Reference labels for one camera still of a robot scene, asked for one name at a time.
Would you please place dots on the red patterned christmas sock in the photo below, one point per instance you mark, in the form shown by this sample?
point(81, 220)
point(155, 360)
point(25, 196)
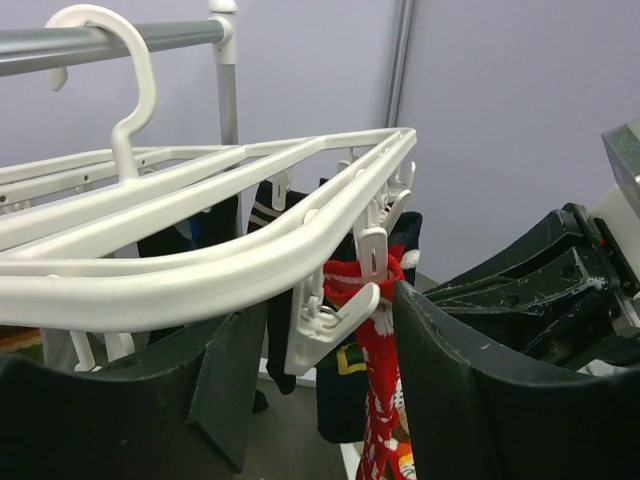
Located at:
point(386, 446)

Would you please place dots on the navy santa belt sock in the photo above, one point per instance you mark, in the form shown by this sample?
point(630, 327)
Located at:
point(341, 411)

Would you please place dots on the olive striped sock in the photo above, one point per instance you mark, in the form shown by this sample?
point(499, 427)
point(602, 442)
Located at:
point(13, 338)

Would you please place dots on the black sock beige stripes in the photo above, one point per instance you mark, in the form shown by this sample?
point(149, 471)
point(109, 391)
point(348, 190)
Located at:
point(336, 368)

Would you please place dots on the white clip sock hanger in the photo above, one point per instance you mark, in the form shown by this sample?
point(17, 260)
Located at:
point(127, 240)

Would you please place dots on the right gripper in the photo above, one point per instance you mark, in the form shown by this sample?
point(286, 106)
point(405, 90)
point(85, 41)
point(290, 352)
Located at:
point(542, 292)

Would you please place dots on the black sock with logo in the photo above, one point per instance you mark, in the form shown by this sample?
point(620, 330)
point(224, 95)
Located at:
point(202, 230)

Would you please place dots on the far silver rack pole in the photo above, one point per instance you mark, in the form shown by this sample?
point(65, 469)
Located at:
point(224, 13)

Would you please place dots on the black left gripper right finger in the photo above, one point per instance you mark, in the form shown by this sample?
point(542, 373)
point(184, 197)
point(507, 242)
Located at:
point(480, 410)

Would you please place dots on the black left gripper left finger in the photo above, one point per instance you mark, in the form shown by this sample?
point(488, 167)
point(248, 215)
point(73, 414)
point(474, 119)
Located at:
point(177, 409)

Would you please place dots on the silver horizontal rack bar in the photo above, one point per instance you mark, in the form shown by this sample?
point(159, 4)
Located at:
point(32, 50)

